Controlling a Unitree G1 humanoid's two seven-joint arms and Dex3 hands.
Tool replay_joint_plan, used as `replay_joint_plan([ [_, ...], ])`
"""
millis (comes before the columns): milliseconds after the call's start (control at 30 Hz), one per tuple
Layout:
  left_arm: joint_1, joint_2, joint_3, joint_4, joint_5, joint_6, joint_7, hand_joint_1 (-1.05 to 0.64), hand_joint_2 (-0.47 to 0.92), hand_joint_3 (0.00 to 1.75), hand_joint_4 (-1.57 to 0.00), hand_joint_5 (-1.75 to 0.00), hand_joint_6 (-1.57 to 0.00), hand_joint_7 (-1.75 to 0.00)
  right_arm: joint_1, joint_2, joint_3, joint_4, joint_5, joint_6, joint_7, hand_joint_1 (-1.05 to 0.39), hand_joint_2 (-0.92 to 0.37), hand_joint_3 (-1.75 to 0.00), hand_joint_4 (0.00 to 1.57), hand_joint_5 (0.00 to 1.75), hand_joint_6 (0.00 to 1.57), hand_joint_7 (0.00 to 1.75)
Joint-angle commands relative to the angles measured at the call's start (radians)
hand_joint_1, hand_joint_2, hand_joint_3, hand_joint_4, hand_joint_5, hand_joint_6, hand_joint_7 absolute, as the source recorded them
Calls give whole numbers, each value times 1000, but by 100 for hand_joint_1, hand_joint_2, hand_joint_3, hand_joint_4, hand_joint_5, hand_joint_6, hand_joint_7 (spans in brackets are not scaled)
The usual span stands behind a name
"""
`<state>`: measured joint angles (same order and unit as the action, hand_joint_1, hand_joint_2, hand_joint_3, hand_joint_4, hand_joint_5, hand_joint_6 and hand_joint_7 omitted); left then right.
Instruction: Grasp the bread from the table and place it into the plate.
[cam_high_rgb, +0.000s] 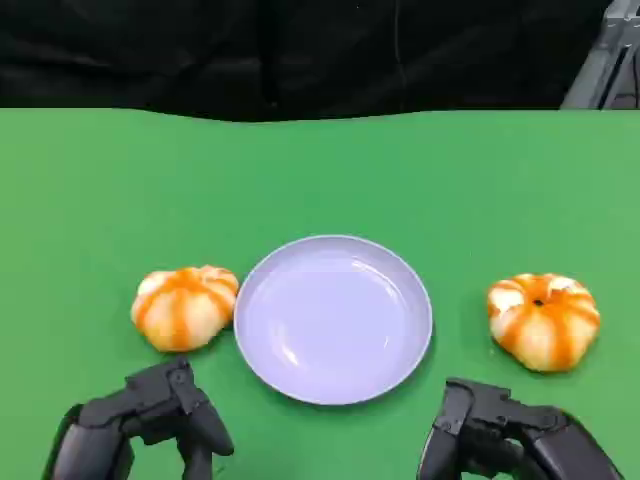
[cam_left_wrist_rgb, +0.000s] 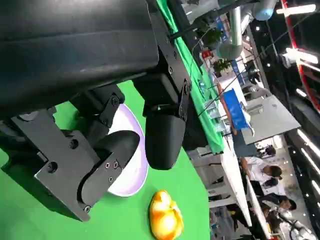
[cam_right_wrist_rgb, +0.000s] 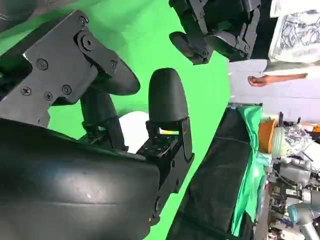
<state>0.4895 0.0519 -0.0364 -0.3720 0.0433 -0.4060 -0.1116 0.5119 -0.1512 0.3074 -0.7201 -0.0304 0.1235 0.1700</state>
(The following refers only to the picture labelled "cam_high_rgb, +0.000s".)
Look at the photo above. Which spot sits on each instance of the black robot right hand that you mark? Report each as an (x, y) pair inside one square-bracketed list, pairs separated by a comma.
[(500, 415)]

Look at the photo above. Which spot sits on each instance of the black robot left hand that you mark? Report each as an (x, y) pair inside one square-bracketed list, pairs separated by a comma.
[(165, 400)]

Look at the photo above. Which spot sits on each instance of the lilac plate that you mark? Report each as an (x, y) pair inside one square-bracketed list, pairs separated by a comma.
[(332, 320)]

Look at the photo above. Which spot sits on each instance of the green table cloth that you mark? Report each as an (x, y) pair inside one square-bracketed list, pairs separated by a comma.
[(320, 175)]

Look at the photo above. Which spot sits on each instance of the black backdrop curtain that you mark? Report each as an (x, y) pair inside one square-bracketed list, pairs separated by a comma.
[(250, 50)]

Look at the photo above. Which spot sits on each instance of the grey machine frame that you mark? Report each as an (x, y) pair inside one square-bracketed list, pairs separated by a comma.
[(605, 65)]

